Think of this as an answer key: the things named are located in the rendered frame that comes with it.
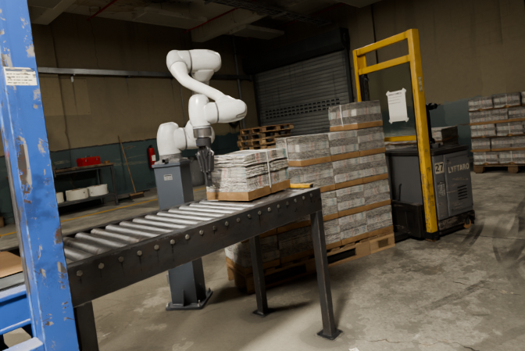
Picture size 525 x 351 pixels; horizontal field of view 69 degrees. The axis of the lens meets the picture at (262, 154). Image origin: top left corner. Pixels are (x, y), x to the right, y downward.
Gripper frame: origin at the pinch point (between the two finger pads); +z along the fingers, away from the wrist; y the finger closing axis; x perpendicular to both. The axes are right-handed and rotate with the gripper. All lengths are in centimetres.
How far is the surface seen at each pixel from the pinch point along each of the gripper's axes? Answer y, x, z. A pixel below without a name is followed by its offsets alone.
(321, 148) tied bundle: 25, -134, -2
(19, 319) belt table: -34, 93, 21
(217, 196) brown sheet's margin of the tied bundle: 4.6, -8.0, 10.4
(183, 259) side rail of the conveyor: -30, 39, 23
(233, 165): -9.3, -9.5, -5.2
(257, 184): -14.4, -18.9, 6.2
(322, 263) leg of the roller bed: -30, -45, 53
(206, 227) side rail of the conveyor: -30.0, 27.3, 14.4
